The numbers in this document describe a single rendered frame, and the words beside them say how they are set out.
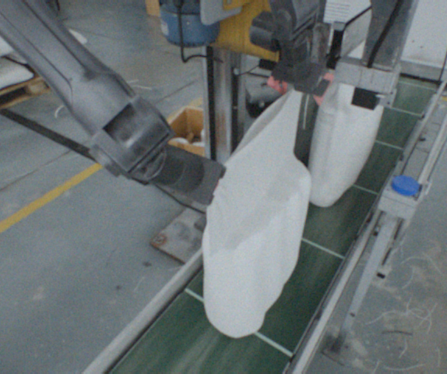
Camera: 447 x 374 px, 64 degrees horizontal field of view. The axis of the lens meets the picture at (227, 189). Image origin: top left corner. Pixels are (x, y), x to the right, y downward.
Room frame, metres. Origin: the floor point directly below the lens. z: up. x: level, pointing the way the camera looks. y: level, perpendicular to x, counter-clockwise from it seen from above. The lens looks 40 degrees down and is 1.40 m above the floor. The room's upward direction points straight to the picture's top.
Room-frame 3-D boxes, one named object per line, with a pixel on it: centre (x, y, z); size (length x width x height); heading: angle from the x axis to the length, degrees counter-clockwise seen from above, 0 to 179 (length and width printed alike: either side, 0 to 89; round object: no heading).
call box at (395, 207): (0.67, -0.43, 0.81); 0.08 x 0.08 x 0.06; 56
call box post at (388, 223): (0.67, -0.43, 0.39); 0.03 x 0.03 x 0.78; 56
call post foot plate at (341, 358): (0.67, -0.43, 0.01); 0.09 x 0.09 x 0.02; 56
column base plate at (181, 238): (1.30, 0.09, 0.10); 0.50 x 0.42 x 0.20; 146
